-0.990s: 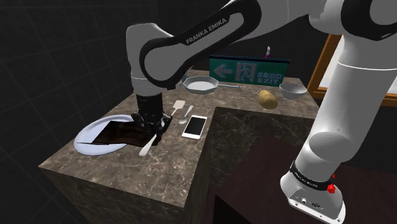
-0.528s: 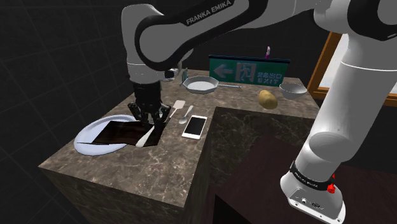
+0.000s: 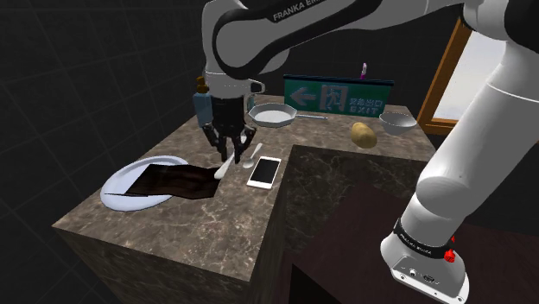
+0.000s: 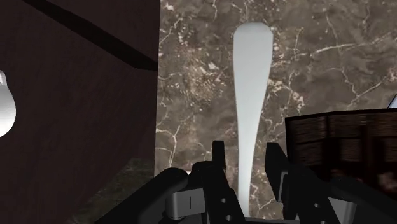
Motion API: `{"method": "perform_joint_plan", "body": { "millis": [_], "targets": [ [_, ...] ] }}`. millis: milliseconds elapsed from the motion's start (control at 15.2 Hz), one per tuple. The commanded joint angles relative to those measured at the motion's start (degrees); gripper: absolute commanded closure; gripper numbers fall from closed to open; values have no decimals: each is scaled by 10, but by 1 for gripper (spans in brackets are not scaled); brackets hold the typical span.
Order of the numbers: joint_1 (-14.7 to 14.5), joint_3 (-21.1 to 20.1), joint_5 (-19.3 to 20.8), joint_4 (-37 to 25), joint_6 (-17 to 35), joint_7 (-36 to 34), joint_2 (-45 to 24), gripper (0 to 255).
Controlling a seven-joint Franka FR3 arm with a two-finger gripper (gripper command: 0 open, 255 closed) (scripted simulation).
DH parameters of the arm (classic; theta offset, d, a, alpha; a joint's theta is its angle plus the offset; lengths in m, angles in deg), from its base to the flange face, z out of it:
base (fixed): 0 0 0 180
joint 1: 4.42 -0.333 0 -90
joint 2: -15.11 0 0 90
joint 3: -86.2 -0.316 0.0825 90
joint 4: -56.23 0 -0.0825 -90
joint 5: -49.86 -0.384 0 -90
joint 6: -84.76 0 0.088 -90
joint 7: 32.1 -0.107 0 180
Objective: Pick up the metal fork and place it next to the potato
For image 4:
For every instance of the dark brown wooden cabinet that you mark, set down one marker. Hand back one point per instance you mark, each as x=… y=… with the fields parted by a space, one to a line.
x=77 y=108

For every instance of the white angular object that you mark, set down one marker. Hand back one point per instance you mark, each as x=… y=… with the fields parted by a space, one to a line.
x=393 y=103

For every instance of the dark brown wooden box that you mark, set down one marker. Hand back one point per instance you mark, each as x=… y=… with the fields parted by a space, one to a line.
x=344 y=139

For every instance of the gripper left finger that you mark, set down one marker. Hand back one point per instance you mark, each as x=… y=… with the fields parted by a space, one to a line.
x=214 y=186

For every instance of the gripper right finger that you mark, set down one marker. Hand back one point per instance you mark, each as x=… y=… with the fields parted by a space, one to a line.
x=297 y=192

